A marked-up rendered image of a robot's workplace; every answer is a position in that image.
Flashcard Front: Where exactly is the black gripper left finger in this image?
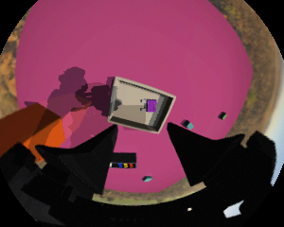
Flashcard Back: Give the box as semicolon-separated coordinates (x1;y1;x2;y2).
35;124;118;196

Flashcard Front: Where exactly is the small teal flat block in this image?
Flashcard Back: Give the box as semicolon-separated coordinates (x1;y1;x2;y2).
143;177;152;182

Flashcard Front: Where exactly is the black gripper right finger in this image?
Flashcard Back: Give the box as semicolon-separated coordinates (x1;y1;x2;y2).
168;122;244;186

